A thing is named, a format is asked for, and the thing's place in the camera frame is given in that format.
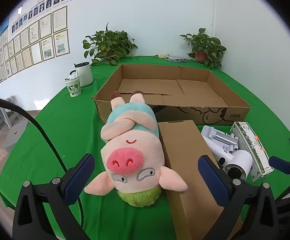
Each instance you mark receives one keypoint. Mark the small brown cardboard box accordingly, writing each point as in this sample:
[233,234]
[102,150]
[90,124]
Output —
[185,150]

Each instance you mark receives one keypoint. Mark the potted plant in red pot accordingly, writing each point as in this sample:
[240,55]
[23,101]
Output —
[205,46]

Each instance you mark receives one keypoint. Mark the white electric kettle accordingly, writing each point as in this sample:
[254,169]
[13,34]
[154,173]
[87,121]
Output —
[85,76]

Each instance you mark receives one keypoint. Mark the tissue packets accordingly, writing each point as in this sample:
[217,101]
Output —
[177,59]

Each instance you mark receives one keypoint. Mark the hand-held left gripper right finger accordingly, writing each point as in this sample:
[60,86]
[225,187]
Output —
[212,180]

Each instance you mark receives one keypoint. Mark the pink plush pig toy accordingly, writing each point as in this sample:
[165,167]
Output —
[127,142]

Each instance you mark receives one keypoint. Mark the green tablecloth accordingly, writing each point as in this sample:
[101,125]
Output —
[67,130]

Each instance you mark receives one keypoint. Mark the leaf print mug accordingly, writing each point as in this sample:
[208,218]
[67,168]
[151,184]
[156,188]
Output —
[73,88]

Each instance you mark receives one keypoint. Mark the bushy potted plant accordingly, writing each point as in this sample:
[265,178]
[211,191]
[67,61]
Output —
[110,45]

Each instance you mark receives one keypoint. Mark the white massage gun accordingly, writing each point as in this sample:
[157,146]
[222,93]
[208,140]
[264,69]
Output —
[210,140]

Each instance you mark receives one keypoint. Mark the yellow cloth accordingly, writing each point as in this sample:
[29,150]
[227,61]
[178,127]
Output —
[163,55]

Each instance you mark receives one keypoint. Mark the large cardboard box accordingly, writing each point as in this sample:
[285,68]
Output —
[175,90]

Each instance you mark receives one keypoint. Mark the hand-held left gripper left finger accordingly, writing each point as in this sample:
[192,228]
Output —
[81,177]

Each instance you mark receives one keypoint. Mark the wall of framed certificates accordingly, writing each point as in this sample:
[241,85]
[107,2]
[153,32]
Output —
[34,42]

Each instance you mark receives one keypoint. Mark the green and white carton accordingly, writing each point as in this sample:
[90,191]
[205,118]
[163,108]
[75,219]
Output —
[250,142]

